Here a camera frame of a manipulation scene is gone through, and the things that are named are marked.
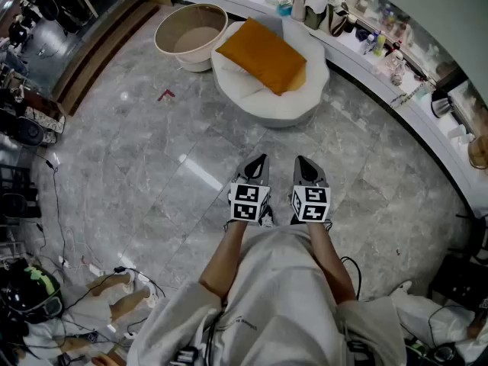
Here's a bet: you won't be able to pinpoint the person's left forearm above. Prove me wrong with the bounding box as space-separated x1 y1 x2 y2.
198 219 249 313

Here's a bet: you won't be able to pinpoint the pink bag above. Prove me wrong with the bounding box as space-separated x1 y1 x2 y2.
290 0 310 22

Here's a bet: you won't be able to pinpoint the pile of bags and clothes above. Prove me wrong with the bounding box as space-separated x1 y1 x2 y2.
163 0 488 220

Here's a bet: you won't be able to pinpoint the yellow green bottle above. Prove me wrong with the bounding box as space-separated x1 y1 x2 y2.
373 30 387 57

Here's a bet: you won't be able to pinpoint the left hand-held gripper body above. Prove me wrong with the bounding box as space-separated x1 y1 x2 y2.
228 181 273 223

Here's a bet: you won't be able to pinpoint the white round chair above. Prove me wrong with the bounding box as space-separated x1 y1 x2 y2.
210 18 331 129

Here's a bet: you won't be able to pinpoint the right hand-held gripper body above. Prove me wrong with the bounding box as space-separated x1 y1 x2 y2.
291 185 332 223

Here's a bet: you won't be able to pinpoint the green bag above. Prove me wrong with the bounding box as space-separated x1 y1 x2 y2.
303 5 326 31

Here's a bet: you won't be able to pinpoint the black office chair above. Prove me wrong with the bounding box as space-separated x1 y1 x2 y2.
24 0 61 23

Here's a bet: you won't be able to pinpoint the wooden step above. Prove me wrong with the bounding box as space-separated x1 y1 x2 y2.
52 0 161 116

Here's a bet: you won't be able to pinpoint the person's grey shirt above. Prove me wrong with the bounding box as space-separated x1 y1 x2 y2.
127 225 407 366

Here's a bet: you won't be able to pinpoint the cream tote bag brown straps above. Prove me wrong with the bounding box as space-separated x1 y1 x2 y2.
318 2 350 38

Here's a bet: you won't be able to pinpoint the black green helmet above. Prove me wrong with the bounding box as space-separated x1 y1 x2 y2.
0 264 64 326

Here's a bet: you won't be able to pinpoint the person's right forearm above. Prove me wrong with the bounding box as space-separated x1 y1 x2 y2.
306 221 358 307

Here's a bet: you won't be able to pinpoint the black case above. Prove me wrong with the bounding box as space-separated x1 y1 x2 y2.
428 256 488 313

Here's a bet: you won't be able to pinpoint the round beige basket table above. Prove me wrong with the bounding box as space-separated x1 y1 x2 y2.
153 2 230 73

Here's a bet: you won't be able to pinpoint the orange cushion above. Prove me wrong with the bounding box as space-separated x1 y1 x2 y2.
215 16 308 97

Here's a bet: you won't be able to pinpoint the black floor cable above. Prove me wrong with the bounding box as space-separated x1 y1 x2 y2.
44 157 69 276

